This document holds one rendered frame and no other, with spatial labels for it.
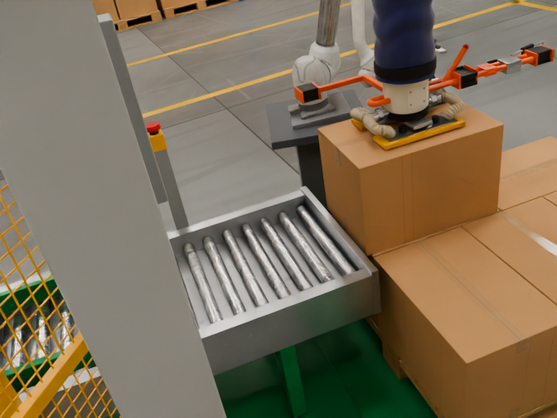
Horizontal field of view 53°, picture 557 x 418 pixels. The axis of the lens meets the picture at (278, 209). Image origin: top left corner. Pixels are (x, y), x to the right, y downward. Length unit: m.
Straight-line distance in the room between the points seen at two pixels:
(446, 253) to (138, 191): 1.64
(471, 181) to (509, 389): 0.78
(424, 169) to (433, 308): 0.51
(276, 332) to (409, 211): 0.69
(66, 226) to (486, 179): 1.84
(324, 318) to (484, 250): 0.66
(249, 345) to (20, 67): 1.51
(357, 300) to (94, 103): 1.55
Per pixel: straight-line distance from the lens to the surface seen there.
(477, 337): 1.91
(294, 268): 2.19
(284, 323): 2.01
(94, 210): 0.75
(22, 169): 0.72
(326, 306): 2.04
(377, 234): 2.18
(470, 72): 2.32
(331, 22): 2.91
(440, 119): 2.23
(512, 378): 2.05
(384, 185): 2.07
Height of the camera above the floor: 1.93
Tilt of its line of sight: 33 degrees down
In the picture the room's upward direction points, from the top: 10 degrees counter-clockwise
